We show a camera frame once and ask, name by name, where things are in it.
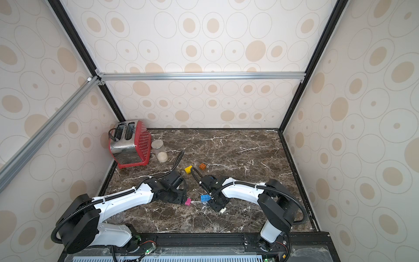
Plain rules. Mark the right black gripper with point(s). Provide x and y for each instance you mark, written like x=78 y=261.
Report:
x=213 y=198

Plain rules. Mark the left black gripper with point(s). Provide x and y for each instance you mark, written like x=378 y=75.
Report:
x=183 y=197

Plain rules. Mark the pink lego brick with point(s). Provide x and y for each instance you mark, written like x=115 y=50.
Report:
x=188 y=202

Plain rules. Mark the yellow lego brick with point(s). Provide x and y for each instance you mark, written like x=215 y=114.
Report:
x=188 y=169

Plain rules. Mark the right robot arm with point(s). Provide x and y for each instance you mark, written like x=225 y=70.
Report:
x=280 y=207

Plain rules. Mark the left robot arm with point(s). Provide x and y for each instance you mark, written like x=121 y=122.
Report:
x=84 y=224

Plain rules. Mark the long blue lego brick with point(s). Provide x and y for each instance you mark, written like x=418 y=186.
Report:
x=205 y=198

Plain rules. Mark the red and chrome toaster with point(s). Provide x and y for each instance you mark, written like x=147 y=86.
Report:
x=130 y=144

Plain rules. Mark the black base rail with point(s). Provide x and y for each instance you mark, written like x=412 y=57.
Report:
x=215 y=247

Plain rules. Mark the horizontal aluminium frame bar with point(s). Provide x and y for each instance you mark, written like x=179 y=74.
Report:
x=201 y=76

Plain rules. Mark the left aluminium frame bar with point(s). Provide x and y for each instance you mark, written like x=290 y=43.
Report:
x=23 y=155

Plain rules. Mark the left black corner post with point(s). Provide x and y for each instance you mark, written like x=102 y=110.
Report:
x=67 y=24

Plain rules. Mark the black corner post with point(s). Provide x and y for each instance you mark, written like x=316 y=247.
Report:
x=67 y=24
x=318 y=51

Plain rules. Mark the right black corner post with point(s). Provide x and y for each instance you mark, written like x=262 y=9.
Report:
x=318 y=51

